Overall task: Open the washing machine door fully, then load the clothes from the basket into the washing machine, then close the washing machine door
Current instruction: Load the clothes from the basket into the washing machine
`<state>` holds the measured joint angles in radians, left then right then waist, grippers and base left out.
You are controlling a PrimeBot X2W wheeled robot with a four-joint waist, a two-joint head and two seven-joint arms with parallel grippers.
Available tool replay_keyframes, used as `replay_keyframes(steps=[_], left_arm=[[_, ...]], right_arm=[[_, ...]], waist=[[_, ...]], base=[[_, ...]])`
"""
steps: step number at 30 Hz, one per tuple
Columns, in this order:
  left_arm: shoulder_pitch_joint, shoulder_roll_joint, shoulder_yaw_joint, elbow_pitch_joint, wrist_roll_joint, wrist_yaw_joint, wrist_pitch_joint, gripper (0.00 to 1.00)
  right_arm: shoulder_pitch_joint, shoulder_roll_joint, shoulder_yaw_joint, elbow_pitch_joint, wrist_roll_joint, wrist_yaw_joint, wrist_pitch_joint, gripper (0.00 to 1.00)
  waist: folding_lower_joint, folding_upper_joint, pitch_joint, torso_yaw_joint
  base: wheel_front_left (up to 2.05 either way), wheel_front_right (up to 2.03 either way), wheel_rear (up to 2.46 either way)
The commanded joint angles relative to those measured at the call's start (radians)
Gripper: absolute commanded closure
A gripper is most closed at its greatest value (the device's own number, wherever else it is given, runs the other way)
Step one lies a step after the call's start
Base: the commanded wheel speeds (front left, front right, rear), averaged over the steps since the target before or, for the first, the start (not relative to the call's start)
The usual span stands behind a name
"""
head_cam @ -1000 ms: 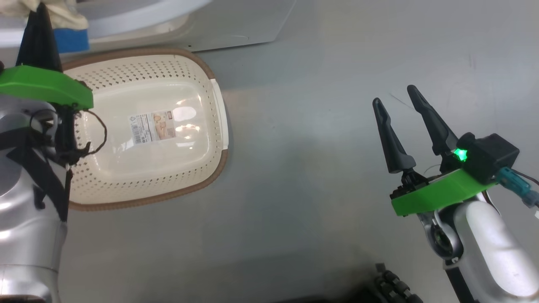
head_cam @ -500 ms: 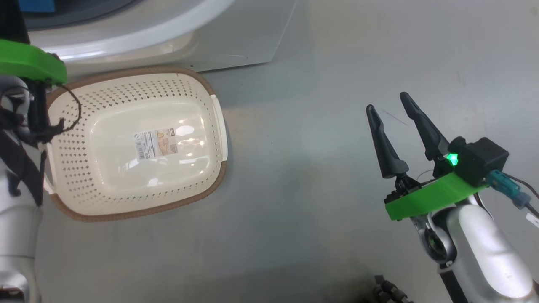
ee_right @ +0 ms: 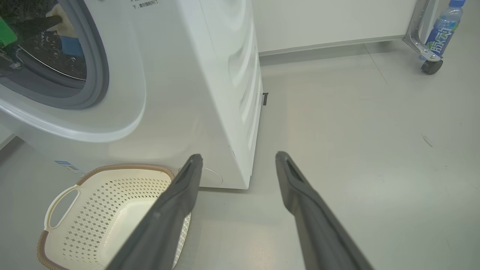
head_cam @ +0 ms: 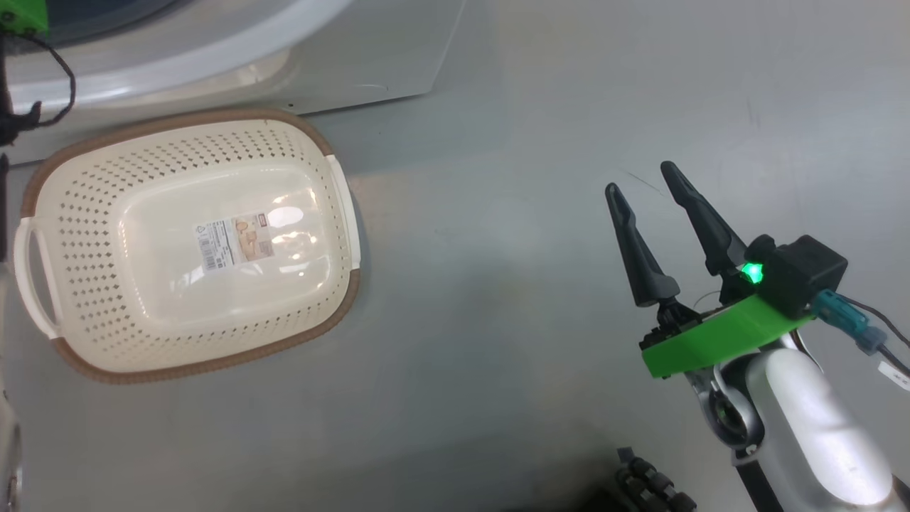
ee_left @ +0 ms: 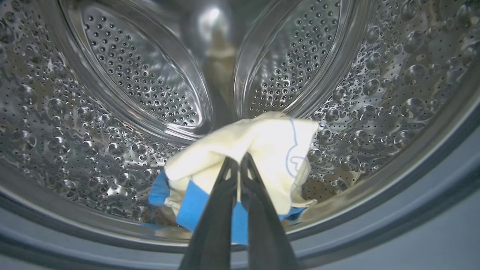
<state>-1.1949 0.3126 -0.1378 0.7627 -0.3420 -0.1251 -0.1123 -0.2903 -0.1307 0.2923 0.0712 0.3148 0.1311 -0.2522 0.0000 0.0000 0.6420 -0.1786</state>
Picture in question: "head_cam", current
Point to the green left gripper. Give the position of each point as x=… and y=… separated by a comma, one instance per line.
x=21, y=14

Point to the white front-load washing machine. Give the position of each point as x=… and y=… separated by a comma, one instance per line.
x=213, y=57

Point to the paper basket label sticker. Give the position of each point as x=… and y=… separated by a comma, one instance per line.
x=234, y=242

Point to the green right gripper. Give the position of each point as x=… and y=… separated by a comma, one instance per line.
x=718, y=338

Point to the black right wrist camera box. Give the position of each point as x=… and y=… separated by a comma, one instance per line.
x=803, y=274

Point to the cream laundry basket brown rim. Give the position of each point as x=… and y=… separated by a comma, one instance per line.
x=106, y=284

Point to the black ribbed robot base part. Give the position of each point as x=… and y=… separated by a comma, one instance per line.
x=650, y=483

